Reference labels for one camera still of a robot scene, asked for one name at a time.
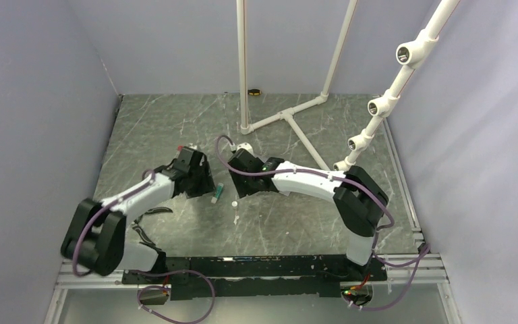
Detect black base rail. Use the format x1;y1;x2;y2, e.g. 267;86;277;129
122;254;387;300

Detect white pvc pipe frame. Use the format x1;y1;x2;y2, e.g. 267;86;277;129
234;0;462;173

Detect black handled pliers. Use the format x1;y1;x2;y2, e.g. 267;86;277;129
130;207;173;248

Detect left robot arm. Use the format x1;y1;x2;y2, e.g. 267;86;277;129
61;146;215;284

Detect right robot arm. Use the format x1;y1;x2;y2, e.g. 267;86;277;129
226;148;389;280

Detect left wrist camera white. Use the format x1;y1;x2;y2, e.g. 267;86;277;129
175;143;198;158

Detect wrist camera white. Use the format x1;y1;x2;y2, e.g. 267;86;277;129
175;143;198;158
236;142;254;155

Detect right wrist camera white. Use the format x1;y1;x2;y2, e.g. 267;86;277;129
236;142;254;155

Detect green white glue stick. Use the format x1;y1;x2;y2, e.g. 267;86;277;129
210;182;224;204

